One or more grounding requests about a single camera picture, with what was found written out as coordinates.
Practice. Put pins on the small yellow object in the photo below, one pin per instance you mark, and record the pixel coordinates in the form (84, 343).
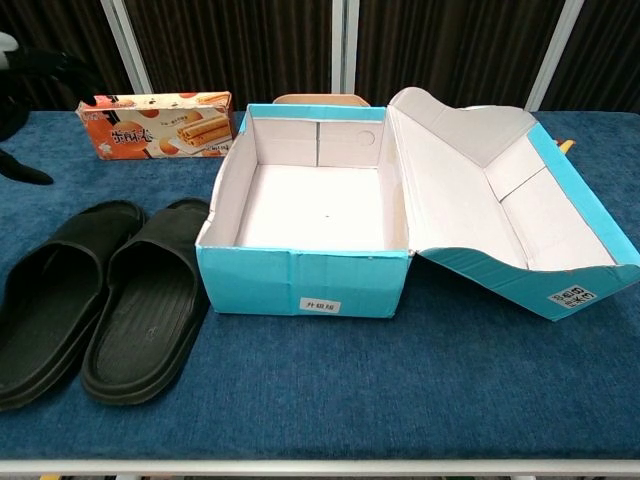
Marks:
(567, 145)

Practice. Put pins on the black rubber slipper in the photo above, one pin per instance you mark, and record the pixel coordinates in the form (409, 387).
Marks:
(40, 320)
(142, 320)

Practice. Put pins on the orange egg roll snack box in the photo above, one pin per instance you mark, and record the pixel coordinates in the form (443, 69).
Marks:
(135, 130)

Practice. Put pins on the white table edge rail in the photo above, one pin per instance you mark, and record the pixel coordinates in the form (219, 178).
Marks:
(320, 470)

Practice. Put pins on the silver metal frame post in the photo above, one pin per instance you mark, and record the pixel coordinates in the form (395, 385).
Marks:
(127, 50)
(552, 55)
(345, 45)

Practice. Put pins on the light blue cardboard shoe box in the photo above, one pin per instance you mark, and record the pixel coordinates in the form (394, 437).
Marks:
(350, 285)

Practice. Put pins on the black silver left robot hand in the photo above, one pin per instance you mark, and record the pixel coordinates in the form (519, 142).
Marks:
(35, 75)

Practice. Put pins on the tan wooden chair back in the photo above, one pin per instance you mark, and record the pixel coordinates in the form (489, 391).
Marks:
(320, 99)

